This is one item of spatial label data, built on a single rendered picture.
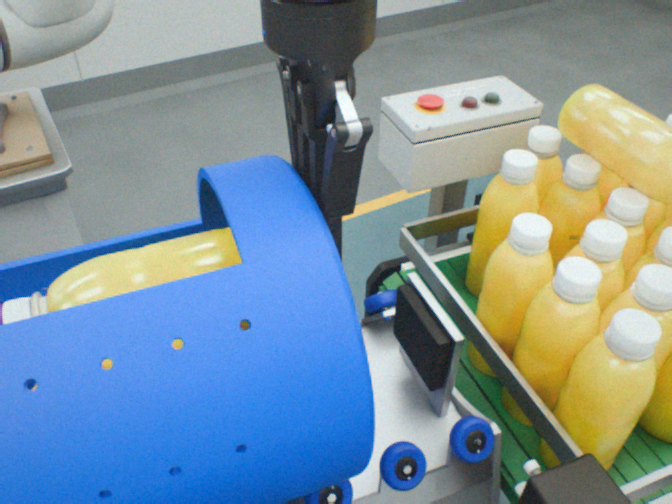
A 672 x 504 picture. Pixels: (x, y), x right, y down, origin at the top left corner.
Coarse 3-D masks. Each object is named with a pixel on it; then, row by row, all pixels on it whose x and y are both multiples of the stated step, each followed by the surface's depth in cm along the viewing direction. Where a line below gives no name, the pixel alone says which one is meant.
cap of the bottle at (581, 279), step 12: (564, 264) 56; (576, 264) 56; (588, 264) 56; (564, 276) 55; (576, 276) 55; (588, 276) 55; (600, 276) 55; (564, 288) 55; (576, 288) 54; (588, 288) 54
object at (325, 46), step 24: (264, 0) 37; (288, 0) 36; (336, 0) 35; (360, 0) 36; (264, 24) 38; (288, 24) 36; (312, 24) 36; (336, 24) 36; (360, 24) 37; (288, 48) 37; (312, 48) 37; (336, 48) 37; (360, 48) 38; (312, 72) 40; (336, 72) 38
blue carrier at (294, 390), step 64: (256, 192) 43; (64, 256) 56; (256, 256) 39; (320, 256) 40; (0, 320) 57; (64, 320) 36; (128, 320) 36; (192, 320) 37; (256, 320) 38; (320, 320) 39; (0, 384) 34; (64, 384) 35; (128, 384) 35; (192, 384) 37; (256, 384) 38; (320, 384) 39; (0, 448) 33; (64, 448) 34; (128, 448) 36; (192, 448) 37; (256, 448) 39; (320, 448) 41
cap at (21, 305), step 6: (12, 300) 43; (18, 300) 43; (24, 300) 43; (6, 306) 42; (12, 306) 42; (18, 306) 42; (24, 306) 42; (6, 312) 42; (12, 312) 42; (18, 312) 42; (24, 312) 42; (6, 318) 41; (12, 318) 41; (18, 318) 41; (24, 318) 42
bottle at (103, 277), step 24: (168, 240) 46; (192, 240) 45; (216, 240) 45; (96, 264) 43; (120, 264) 43; (144, 264) 43; (168, 264) 43; (192, 264) 43; (216, 264) 44; (72, 288) 42; (96, 288) 42; (120, 288) 42; (48, 312) 42
